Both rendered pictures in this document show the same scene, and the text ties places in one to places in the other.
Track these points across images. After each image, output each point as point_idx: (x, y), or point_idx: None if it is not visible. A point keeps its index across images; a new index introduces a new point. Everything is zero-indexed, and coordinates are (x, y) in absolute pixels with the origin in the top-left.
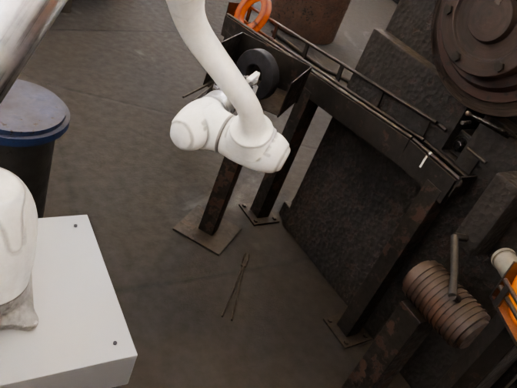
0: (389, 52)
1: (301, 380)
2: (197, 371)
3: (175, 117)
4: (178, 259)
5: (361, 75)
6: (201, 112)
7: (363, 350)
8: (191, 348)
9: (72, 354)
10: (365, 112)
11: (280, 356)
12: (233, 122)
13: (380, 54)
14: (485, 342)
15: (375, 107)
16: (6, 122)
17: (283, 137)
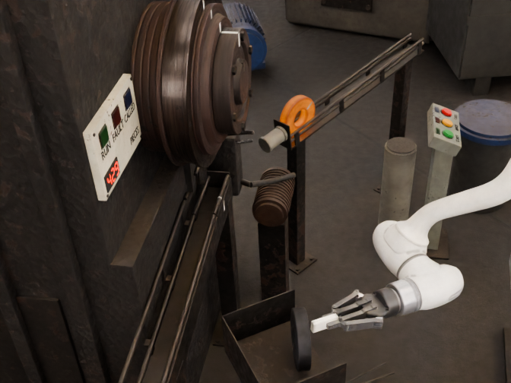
0: (148, 246)
1: (313, 318)
2: (394, 355)
3: (460, 283)
4: None
5: (153, 295)
6: (441, 268)
7: None
8: (387, 372)
9: None
10: (203, 267)
11: (316, 339)
12: (424, 242)
13: (145, 261)
14: (303, 157)
15: (176, 271)
16: None
17: (385, 224)
